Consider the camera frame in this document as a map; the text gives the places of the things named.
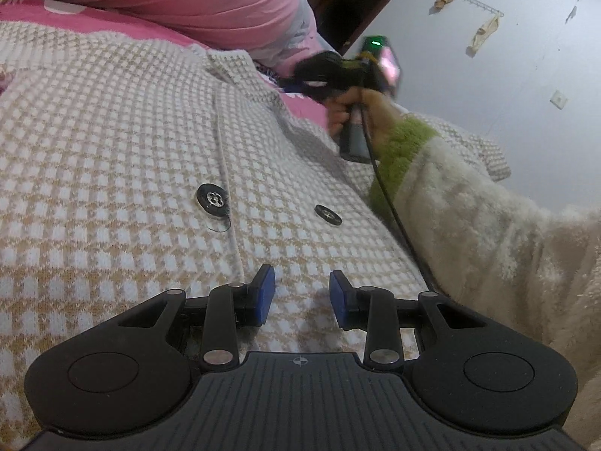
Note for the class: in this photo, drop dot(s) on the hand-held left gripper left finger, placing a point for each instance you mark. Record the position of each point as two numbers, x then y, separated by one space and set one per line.
265 291

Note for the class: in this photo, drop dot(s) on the pink floral bed sheet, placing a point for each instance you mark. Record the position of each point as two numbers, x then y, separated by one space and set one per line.
141 28

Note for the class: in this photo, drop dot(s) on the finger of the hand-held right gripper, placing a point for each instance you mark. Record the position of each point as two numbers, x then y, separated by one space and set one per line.
307 75

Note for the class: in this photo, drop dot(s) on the wall hook rack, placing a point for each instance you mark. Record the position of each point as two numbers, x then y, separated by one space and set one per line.
483 33

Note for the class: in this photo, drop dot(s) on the white wall socket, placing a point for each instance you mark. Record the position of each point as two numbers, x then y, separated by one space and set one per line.
558 99

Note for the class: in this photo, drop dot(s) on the pink grey rolled quilt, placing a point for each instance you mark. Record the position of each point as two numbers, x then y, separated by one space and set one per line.
188 0

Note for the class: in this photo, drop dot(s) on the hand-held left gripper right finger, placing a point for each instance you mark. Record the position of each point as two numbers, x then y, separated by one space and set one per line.
339 298

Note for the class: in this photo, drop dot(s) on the person's right forearm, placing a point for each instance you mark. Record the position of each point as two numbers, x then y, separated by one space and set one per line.
469 206

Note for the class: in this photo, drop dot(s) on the person's right hand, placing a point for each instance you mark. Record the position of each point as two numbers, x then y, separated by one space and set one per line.
378 115

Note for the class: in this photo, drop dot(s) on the beige white checked knit cardigan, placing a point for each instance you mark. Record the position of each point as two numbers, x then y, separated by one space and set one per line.
117 127

